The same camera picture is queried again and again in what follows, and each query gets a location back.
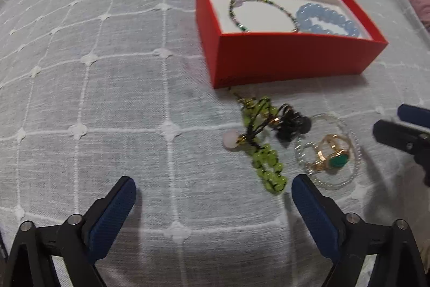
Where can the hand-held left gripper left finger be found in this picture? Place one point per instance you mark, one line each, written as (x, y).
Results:
(112, 216)

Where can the black hair clip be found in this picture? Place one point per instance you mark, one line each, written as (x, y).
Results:
(295, 125)

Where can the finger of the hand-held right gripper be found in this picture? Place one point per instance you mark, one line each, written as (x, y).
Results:
(415, 119)
(393, 137)

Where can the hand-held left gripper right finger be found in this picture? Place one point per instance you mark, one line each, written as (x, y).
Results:
(315, 216)

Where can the red cardboard box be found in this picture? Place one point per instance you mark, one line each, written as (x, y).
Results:
(289, 61)

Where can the grey grid blanket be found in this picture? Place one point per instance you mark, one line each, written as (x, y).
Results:
(100, 78)

